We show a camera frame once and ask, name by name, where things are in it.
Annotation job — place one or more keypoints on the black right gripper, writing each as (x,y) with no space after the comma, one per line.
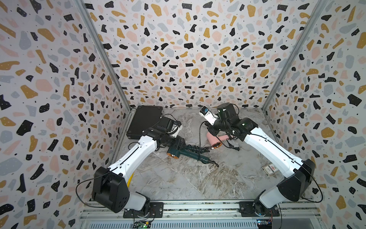
(212,130)

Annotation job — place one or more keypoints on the yellow plastic triangle frame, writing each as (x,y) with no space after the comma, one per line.
(129,180)

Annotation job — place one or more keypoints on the aluminium corner post right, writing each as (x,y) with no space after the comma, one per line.
(319,7)

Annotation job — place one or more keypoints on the black flat case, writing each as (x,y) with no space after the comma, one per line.
(144,118)

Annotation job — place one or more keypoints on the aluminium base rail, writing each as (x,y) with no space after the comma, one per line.
(204,214)

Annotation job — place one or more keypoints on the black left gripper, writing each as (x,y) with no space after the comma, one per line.
(179,143)

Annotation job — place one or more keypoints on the dark green hair dryer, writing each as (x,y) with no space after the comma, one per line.
(176,153)

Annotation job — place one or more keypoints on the pink hair dryer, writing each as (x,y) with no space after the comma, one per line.
(216,141)

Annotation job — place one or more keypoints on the aluminium corner post left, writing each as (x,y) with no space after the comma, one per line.
(80,5)

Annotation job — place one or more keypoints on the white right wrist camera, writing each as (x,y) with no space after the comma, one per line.
(208,115)

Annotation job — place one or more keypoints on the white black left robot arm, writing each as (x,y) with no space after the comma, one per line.
(110,184)

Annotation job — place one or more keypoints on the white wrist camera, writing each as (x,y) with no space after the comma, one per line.
(175,128)
(208,115)

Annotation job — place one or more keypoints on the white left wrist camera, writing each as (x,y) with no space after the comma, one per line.
(175,128)

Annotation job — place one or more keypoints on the aluminium corner post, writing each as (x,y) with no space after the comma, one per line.
(80,5)
(319,7)

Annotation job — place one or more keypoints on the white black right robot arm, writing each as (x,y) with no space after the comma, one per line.
(298,173)

